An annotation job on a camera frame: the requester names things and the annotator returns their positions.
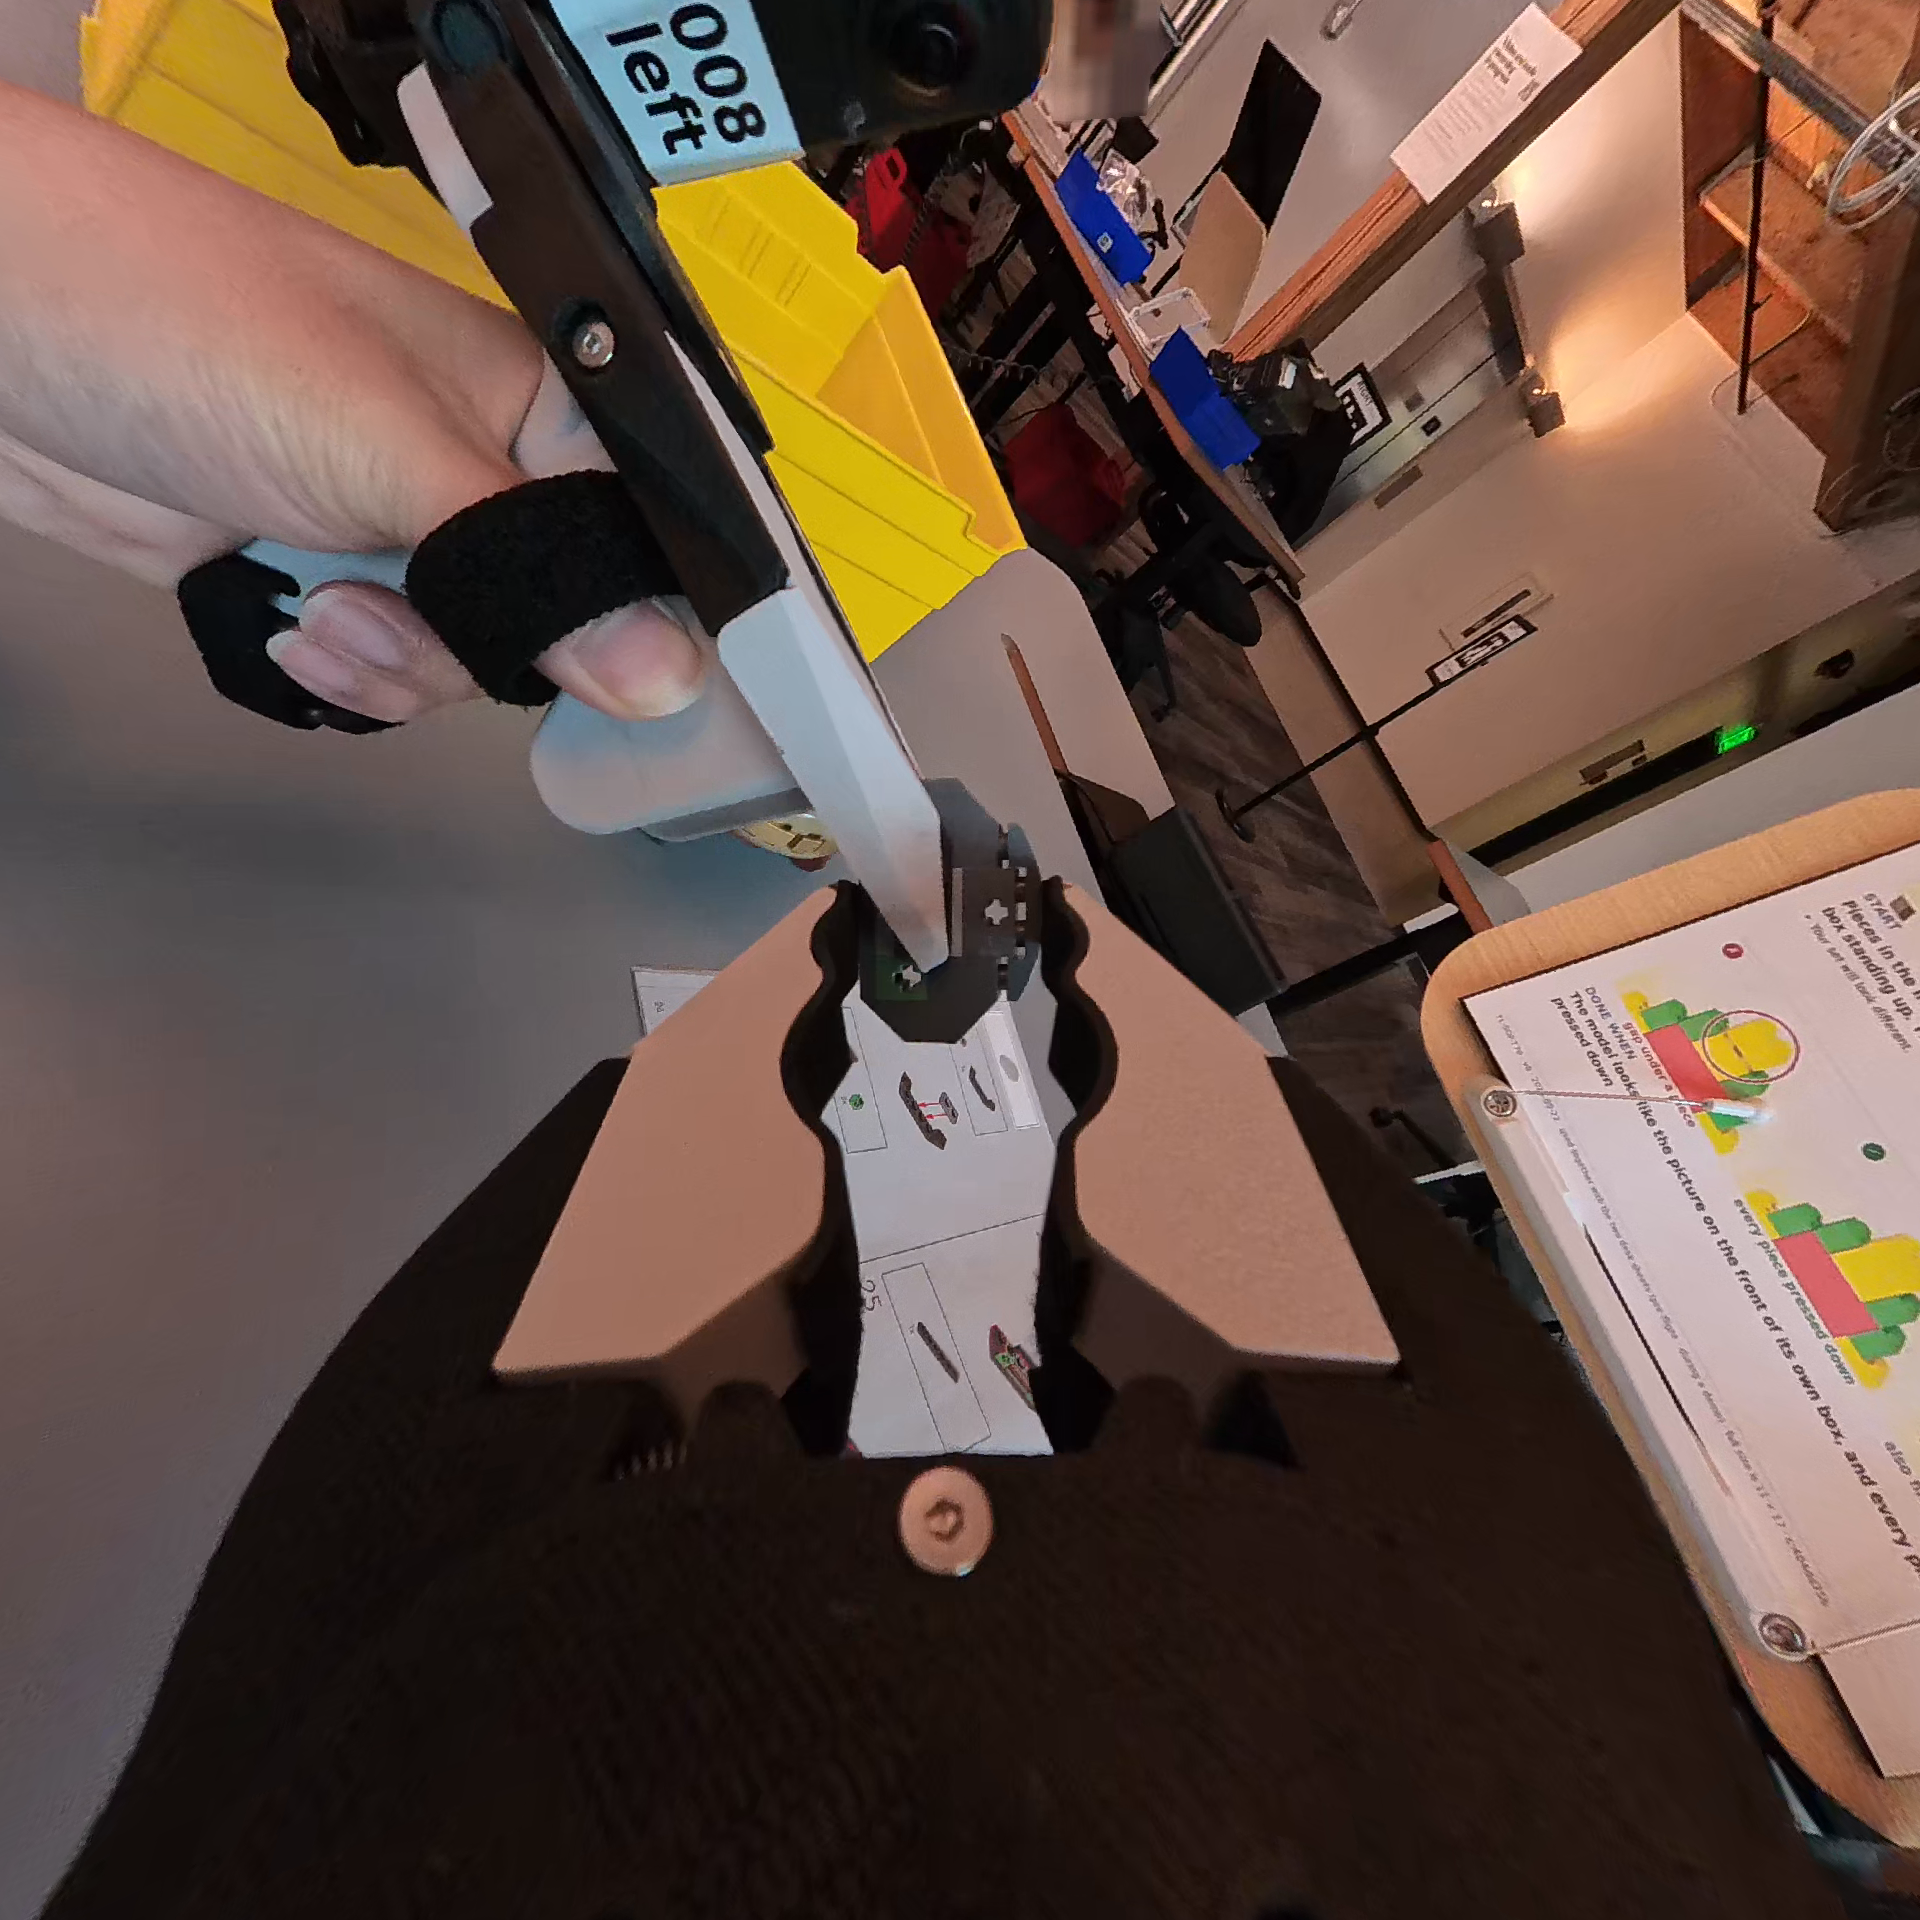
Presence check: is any long background table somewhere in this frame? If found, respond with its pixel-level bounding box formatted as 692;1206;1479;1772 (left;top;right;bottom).
1004;104;1309;588

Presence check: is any printed instruction sheet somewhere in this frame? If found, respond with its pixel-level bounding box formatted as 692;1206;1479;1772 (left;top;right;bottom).
1463;843;1920;1780

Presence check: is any person's left hand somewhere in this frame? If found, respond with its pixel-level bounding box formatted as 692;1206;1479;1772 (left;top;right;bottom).
0;83;710;727

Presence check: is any black brick assembly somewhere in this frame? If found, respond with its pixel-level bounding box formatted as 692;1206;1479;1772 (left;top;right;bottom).
854;781;1053;1052

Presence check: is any white wall notice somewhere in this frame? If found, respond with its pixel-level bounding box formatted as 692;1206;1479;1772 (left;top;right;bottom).
1393;0;1585;205

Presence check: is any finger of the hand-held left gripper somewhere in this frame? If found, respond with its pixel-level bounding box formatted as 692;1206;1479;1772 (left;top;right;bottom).
660;336;961;980

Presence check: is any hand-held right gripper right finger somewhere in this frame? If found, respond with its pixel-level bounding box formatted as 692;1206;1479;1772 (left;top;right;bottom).
1043;883;1408;1451

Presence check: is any yellow plastic bin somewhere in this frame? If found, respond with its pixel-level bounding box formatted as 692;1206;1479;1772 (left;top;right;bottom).
82;0;1030;663

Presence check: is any wooden shelf unit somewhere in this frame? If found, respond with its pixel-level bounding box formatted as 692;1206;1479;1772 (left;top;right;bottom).
1681;0;1920;530

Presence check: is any open instruction booklet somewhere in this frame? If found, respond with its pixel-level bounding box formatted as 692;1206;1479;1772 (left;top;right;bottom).
630;966;1056;1461

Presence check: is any black floor stand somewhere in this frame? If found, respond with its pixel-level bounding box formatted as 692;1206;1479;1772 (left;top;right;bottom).
1222;661;1532;843

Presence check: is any blue plastic bin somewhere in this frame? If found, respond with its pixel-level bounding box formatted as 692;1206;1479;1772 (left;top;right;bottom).
1147;326;1263;470
1054;151;1158;284

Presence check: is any document stand with wooden board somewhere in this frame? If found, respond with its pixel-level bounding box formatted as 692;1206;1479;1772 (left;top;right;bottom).
1417;795;1920;1854

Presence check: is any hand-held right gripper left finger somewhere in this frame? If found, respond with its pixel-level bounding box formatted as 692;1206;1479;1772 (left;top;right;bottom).
493;885;861;1455

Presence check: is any black office chair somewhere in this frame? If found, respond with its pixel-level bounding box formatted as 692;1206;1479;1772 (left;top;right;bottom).
1095;525;1266;710

